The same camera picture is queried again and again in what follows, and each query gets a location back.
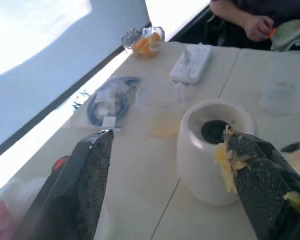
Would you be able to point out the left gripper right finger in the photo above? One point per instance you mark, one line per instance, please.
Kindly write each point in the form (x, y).
(267, 187)

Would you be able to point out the green white cloth item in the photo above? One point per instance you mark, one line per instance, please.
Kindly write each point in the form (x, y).
(287, 35)

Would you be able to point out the clear round plastic container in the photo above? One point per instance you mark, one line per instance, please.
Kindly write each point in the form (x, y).
(147, 96)

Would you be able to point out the small wavy glass bowl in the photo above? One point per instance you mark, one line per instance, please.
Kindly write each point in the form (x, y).
(130, 37)

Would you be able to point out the white power strip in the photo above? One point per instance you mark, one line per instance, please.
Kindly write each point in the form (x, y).
(192, 62)

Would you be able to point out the person's right hand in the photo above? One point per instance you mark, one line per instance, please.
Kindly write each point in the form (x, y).
(258, 27)

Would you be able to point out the clear small measuring cup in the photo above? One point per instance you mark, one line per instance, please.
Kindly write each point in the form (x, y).
(282, 97)

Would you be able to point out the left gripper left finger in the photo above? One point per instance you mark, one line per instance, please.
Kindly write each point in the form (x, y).
(77, 187)

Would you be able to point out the orange black tape measure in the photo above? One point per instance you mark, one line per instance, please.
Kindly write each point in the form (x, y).
(60, 162)

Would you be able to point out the white blender base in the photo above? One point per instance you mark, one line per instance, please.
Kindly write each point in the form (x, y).
(205, 162)

